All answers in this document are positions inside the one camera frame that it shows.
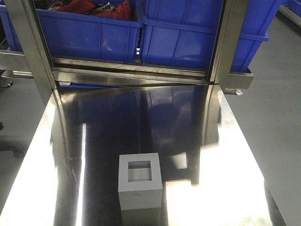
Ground blue bin with shoes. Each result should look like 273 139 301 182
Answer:
37 7 143 62

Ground blue bin far left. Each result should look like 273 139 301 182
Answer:
0 0 23 52

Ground gray hollow square base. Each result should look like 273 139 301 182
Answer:
118 153 163 210

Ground stainless steel rack frame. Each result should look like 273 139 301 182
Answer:
0 0 253 104

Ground red sneakers in bin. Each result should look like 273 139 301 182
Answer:
33 0 132 20

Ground blue bin behind table right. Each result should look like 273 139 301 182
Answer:
140 0 281 72

